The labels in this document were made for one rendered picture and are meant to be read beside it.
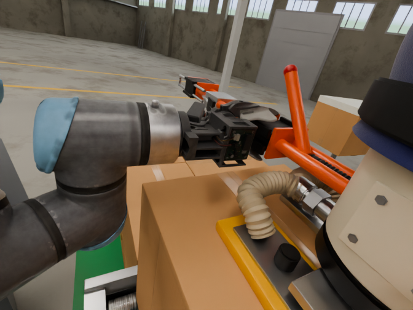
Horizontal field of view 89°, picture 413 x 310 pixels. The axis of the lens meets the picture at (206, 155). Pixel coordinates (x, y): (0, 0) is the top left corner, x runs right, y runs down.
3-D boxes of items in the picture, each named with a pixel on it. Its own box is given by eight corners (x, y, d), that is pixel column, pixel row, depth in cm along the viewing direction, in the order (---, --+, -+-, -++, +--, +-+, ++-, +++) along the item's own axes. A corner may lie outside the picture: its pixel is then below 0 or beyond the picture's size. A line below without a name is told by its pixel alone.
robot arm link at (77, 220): (36, 239, 32) (18, 172, 26) (104, 202, 41) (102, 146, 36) (72, 278, 29) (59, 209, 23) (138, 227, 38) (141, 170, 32)
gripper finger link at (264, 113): (295, 123, 38) (251, 137, 35) (273, 112, 43) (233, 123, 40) (298, 107, 36) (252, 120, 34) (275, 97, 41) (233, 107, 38)
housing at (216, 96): (235, 115, 58) (238, 99, 56) (212, 115, 55) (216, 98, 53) (222, 107, 63) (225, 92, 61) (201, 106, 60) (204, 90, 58)
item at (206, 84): (216, 100, 68) (219, 84, 66) (195, 99, 64) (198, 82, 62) (204, 93, 74) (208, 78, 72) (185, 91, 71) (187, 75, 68)
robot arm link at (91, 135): (48, 154, 31) (36, 84, 26) (137, 150, 37) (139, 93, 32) (35, 195, 24) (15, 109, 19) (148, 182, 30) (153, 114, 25)
